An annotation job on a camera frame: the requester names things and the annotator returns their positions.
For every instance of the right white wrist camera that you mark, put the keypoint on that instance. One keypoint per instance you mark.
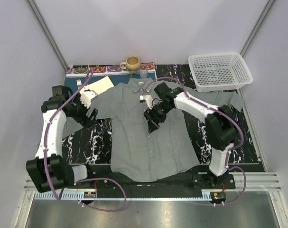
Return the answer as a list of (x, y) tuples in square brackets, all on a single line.
[(148, 100)]

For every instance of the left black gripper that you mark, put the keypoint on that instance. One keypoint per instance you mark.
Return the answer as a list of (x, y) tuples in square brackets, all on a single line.
[(86, 121)]

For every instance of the small clear glass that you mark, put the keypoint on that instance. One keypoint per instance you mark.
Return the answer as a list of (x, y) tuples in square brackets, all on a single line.
[(143, 70)]

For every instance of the grey button shirt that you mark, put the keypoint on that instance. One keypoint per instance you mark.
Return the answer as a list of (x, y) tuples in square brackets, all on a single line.
[(121, 137)]

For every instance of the silver fork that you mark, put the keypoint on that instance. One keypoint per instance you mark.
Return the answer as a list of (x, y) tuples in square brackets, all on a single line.
[(79, 82)]

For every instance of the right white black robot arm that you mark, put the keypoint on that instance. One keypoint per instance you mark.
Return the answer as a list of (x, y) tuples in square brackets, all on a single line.
[(221, 130)]

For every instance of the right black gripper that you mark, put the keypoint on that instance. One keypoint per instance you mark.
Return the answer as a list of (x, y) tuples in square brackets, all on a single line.
[(149, 114)]

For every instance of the tan ceramic mug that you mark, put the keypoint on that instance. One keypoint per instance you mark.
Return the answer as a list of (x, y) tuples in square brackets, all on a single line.
[(131, 64)]

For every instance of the white plastic mesh basket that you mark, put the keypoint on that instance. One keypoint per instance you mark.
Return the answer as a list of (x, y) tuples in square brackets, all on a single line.
[(223, 71)]

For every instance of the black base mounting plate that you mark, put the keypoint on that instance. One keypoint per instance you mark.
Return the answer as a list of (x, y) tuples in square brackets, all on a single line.
[(189, 184)]

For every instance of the beige square plate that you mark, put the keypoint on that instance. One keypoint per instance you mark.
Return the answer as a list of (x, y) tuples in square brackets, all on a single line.
[(99, 86)]

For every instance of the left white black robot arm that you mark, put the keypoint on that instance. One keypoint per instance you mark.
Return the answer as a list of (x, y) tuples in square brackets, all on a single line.
[(48, 170)]

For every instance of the black marble pattern mat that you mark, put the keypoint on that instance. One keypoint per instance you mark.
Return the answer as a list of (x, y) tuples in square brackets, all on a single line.
[(93, 145)]

